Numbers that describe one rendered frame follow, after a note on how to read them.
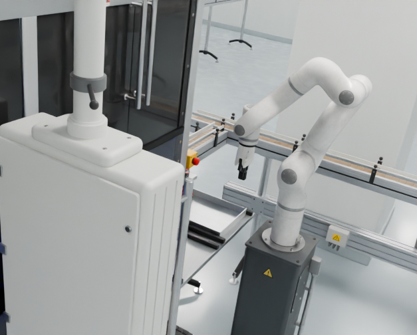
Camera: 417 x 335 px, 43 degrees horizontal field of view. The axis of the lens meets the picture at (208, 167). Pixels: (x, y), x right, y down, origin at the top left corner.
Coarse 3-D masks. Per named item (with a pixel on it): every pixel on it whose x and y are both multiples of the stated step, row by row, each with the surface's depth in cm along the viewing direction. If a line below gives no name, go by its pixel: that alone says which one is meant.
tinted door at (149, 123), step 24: (168, 0) 204; (168, 24) 209; (144, 48) 200; (168, 48) 215; (144, 72) 205; (168, 72) 221; (168, 96) 227; (144, 120) 216; (168, 120) 233; (144, 144) 222
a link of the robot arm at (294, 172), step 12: (300, 156) 212; (288, 168) 207; (300, 168) 207; (312, 168) 214; (288, 180) 208; (300, 180) 207; (288, 192) 215; (300, 192) 213; (288, 204) 219; (300, 204) 219
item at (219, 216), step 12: (192, 204) 248; (204, 204) 250; (216, 204) 251; (228, 204) 248; (192, 216) 239; (204, 216) 240; (216, 216) 241; (228, 216) 242; (240, 216) 240; (204, 228) 227; (216, 228) 232; (228, 228) 231
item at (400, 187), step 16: (192, 112) 336; (208, 112) 338; (192, 128) 337; (224, 128) 326; (272, 144) 313; (288, 144) 316; (336, 160) 303; (352, 160) 296; (336, 176) 300; (352, 176) 296; (368, 176) 291; (384, 176) 292; (400, 176) 285; (416, 176) 287; (384, 192) 290; (400, 192) 286; (416, 192) 281
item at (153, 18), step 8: (152, 0) 185; (152, 8) 186; (152, 16) 187; (152, 24) 188; (152, 32) 189; (152, 40) 191; (152, 48) 192; (152, 56) 194; (152, 64) 195; (144, 96) 201
